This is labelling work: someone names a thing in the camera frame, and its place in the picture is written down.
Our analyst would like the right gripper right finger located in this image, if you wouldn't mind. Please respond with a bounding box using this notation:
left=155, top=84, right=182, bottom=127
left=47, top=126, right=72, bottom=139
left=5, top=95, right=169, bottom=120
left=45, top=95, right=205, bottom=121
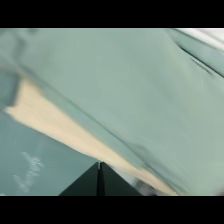
left=99, top=161, right=144, bottom=197

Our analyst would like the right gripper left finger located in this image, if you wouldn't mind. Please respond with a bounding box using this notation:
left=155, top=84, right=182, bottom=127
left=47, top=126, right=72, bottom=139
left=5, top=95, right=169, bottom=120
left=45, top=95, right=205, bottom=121
left=58, top=161, right=100, bottom=197

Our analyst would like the pale green shirt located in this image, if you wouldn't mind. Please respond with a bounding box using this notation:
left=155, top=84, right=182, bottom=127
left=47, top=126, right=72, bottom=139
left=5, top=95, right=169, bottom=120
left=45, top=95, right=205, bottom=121
left=0, top=27, right=224, bottom=197

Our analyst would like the cream garment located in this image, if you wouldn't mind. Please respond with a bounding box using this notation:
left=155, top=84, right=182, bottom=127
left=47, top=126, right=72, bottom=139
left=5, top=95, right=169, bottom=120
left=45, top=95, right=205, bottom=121
left=3, top=78, right=177, bottom=196

